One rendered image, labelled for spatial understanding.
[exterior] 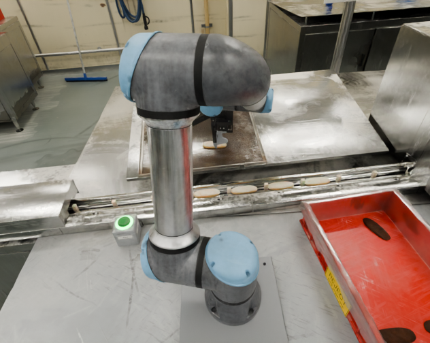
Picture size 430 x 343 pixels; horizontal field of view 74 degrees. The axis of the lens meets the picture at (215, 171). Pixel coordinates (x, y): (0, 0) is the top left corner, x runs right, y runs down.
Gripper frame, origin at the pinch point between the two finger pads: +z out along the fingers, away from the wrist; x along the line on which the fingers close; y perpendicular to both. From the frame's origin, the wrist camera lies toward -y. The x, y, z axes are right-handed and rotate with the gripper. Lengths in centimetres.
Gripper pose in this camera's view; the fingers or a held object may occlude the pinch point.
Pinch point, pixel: (214, 141)
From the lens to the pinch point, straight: 117.7
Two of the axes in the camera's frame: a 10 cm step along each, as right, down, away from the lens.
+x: 0.3, -7.8, 6.3
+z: 0.3, 6.3, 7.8
